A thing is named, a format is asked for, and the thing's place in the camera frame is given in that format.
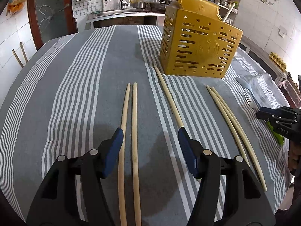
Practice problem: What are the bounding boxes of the green handled fork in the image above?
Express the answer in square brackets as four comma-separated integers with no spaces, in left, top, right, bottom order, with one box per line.
[243,88,284,147]

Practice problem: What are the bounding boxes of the bamboo chopstick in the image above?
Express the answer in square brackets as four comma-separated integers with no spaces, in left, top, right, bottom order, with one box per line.
[118,83,131,226]
[206,85,250,166]
[154,65,184,128]
[206,86,267,192]
[132,83,142,226]

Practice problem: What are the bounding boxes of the thin white chopstick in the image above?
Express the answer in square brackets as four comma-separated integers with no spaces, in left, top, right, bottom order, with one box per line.
[222,2,236,22]

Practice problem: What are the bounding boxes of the light blue plastic spoon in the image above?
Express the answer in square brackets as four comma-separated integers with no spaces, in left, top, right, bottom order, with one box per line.
[236,78,261,109]

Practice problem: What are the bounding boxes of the black handled metal spoon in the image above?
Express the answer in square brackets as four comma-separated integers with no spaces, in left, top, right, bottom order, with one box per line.
[169,1,183,9]

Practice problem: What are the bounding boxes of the steel kitchen sink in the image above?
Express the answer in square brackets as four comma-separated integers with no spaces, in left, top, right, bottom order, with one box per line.
[93,8,152,18]

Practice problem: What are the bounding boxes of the person right hand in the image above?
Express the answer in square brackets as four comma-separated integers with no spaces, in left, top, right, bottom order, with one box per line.
[288,141,301,171]

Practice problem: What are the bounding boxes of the counter cabinet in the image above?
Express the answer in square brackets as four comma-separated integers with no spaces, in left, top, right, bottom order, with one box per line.
[240,36,287,85]

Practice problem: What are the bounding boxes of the yellow egg tray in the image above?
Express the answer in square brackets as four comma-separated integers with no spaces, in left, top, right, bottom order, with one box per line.
[269,52,287,72]

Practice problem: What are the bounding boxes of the grey striped tablecloth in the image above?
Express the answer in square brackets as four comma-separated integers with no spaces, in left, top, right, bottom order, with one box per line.
[1,26,291,225]

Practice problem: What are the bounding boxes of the yellow perforated utensil holder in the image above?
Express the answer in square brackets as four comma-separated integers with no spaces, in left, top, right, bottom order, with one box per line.
[160,0,243,79]

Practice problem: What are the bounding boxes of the dark glass wooden door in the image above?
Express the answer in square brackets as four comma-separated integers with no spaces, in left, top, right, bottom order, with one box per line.
[27,0,78,50]

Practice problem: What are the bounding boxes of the white soap bottle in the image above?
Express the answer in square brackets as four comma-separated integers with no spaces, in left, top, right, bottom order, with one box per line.
[103,0,110,12]

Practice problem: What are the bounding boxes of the hanging orange bag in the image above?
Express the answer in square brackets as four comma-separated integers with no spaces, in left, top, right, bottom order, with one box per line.
[6,0,27,16]

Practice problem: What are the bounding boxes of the wooden sticks against wall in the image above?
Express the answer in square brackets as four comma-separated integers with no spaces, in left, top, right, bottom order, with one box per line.
[12,41,29,69]

